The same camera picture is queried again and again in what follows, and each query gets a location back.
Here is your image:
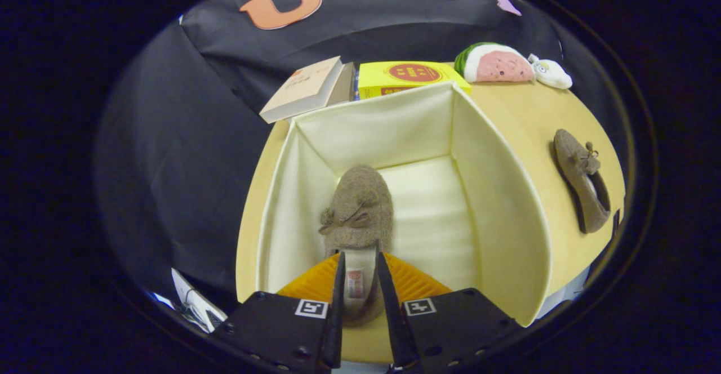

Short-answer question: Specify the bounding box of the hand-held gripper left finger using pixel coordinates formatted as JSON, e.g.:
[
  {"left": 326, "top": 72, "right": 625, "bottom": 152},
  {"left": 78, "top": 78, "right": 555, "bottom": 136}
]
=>
[{"left": 211, "top": 251, "right": 346, "bottom": 373}]

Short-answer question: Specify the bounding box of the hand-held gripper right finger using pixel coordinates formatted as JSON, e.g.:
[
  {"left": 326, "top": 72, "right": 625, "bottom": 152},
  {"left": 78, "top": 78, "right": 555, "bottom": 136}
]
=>
[{"left": 375, "top": 251, "right": 526, "bottom": 373}]

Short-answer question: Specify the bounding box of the cream fabric storage box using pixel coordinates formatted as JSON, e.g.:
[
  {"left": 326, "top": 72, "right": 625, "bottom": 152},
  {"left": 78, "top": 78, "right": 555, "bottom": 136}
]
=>
[{"left": 235, "top": 81, "right": 555, "bottom": 363}]

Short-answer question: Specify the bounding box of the brown fuzzy slipper shoe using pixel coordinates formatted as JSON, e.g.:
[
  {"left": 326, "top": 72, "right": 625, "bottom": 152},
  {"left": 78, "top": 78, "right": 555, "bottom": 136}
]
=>
[
  {"left": 318, "top": 164, "right": 395, "bottom": 327},
  {"left": 552, "top": 129, "right": 612, "bottom": 234}
]

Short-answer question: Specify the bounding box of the white plastic device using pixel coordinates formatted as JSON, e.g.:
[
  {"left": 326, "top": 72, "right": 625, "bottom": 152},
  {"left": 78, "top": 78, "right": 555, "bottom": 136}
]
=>
[{"left": 171, "top": 268, "right": 229, "bottom": 332}]

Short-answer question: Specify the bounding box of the black backdrop cloth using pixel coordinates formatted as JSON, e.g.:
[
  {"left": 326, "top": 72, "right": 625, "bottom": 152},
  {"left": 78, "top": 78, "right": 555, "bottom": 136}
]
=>
[{"left": 93, "top": 0, "right": 569, "bottom": 307}]

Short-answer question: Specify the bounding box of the beige cover book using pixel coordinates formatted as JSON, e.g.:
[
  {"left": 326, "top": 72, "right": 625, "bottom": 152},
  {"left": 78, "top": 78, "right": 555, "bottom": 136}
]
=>
[{"left": 259, "top": 56, "right": 344, "bottom": 124}]

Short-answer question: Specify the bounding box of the grey cover book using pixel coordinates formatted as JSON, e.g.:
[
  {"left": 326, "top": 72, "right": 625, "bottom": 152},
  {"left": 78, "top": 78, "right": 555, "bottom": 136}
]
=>
[{"left": 327, "top": 61, "right": 355, "bottom": 107}]

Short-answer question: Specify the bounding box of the yellow book with red circle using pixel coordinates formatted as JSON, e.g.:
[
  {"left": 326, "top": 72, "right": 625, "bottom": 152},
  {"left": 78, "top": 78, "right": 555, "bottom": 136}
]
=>
[{"left": 357, "top": 61, "right": 473, "bottom": 100}]

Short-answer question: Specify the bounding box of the watermelon slice plush toy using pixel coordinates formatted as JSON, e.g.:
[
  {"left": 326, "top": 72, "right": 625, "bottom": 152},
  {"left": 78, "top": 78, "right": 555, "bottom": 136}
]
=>
[{"left": 454, "top": 42, "right": 536, "bottom": 83}]

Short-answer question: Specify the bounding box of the white plush toy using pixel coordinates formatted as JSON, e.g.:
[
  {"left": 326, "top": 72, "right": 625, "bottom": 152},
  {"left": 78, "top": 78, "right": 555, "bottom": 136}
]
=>
[{"left": 528, "top": 54, "right": 573, "bottom": 90}]

